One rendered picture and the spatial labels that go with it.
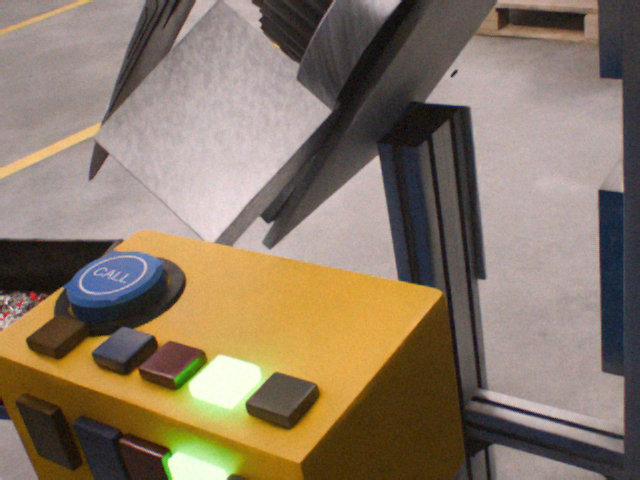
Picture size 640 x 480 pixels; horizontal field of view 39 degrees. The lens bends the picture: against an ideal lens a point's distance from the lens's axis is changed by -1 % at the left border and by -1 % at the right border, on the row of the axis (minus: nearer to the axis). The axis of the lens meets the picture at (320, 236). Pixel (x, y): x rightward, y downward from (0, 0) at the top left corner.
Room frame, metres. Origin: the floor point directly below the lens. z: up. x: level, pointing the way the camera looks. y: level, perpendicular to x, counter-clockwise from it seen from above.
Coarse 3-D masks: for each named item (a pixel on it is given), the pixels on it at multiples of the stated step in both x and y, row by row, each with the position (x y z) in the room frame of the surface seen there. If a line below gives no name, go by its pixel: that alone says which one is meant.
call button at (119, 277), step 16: (112, 256) 0.34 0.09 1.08; (128, 256) 0.33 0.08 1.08; (144, 256) 0.33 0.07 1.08; (80, 272) 0.33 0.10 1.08; (96, 272) 0.33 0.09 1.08; (112, 272) 0.32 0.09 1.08; (128, 272) 0.32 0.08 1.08; (144, 272) 0.32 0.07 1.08; (160, 272) 0.32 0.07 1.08; (80, 288) 0.32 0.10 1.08; (96, 288) 0.31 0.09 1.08; (112, 288) 0.31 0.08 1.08; (128, 288) 0.31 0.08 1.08; (144, 288) 0.31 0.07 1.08; (160, 288) 0.31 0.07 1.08; (80, 304) 0.31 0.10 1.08; (96, 304) 0.30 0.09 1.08; (112, 304) 0.30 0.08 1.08; (128, 304) 0.30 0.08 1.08; (144, 304) 0.31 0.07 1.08; (96, 320) 0.30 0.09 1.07; (112, 320) 0.30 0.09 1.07
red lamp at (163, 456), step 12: (120, 444) 0.25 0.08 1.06; (132, 444) 0.25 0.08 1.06; (144, 444) 0.25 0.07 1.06; (156, 444) 0.24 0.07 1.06; (132, 456) 0.25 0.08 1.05; (144, 456) 0.24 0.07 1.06; (156, 456) 0.24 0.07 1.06; (168, 456) 0.24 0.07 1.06; (132, 468) 0.25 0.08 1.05; (144, 468) 0.24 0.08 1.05; (156, 468) 0.24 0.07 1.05; (168, 468) 0.24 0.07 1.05
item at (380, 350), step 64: (192, 256) 0.34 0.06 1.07; (256, 256) 0.33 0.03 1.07; (128, 320) 0.30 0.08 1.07; (192, 320) 0.29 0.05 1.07; (256, 320) 0.29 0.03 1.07; (320, 320) 0.28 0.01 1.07; (384, 320) 0.27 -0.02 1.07; (448, 320) 0.28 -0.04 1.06; (0, 384) 0.30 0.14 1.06; (64, 384) 0.27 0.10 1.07; (128, 384) 0.26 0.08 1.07; (256, 384) 0.25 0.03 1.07; (320, 384) 0.24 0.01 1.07; (384, 384) 0.24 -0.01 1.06; (448, 384) 0.28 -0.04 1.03; (192, 448) 0.23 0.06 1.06; (256, 448) 0.22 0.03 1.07; (320, 448) 0.21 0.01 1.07; (384, 448) 0.24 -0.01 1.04; (448, 448) 0.27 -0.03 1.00
